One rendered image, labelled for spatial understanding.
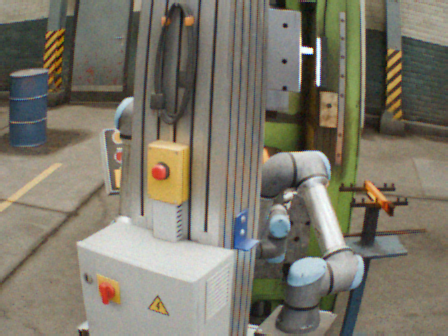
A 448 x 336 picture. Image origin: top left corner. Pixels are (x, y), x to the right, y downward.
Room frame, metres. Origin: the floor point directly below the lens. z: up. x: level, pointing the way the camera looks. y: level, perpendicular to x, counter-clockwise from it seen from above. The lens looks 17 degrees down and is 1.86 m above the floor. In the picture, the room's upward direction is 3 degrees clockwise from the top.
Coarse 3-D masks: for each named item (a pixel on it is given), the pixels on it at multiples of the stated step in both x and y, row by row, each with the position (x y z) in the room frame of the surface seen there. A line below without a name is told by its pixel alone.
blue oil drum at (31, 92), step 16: (16, 80) 6.59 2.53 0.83; (32, 80) 6.61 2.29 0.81; (16, 96) 6.58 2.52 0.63; (32, 96) 6.61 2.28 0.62; (16, 112) 6.58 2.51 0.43; (32, 112) 6.62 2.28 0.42; (16, 128) 6.58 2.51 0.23; (32, 128) 6.62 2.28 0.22; (16, 144) 6.58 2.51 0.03; (32, 144) 6.62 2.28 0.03
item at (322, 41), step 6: (324, 18) 2.98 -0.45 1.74; (324, 24) 2.98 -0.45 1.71; (324, 30) 2.98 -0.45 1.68; (318, 36) 2.96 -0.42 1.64; (324, 36) 2.98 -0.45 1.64; (318, 42) 2.97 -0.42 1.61; (324, 42) 2.96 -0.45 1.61; (318, 48) 2.97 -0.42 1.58; (324, 48) 2.96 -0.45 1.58; (318, 54) 2.97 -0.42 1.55; (324, 54) 2.96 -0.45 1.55; (318, 60) 2.97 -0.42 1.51; (324, 60) 2.96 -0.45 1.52; (318, 66) 2.97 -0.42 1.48; (324, 66) 2.96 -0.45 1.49; (318, 72) 2.96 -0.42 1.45; (324, 72) 2.96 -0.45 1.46; (318, 78) 2.96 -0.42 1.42; (324, 78) 2.96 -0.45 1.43; (318, 84) 2.97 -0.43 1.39; (324, 84) 2.96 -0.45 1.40
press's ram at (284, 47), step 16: (272, 16) 2.85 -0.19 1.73; (288, 16) 2.85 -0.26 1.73; (272, 32) 2.85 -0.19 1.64; (288, 32) 2.85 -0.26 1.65; (272, 48) 2.85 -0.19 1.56; (288, 48) 2.85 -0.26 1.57; (304, 48) 3.04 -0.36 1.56; (272, 64) 2.85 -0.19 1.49; (288, 64) 2.85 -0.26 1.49; (272, 80) 2.85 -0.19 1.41; (288, 80) 2.85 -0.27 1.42
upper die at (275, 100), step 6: (270, 90) 2.85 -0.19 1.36; (270, 96) 2.85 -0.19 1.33; (276, 96) 2.85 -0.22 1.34; (282, 96) 2.85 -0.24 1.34; (288, 96) 2.85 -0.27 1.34; (270, 102) 2.85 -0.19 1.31; (276, 102) 2.85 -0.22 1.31; (282, 102) 2.85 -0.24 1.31; (270, 108) 2.85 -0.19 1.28; (276, 108) 2.85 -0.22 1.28; (282, 108) 2.85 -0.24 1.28; (288, 108) 2.85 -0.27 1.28
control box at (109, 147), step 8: (112, 128) 2.68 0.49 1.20; (104, 136) 2.65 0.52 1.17; (112, 136) 2.66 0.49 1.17; (104, 144) 2.63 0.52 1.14; (112, 144) 2.64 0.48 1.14; (120, 144) 2.66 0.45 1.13; (104, 152) 2.63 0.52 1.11; (112, 152) 2.63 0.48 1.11; (104, 160) 2.63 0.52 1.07; (112, 160) 2.61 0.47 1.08; (104, 168) 2.63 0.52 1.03; (112, 168) 2.59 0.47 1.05; (120, 168) 2.61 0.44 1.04; (104, 176) 2.62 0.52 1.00; (112, 176) 2.57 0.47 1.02; (112, 184) 2.56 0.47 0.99; (112, 192) 2.55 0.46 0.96
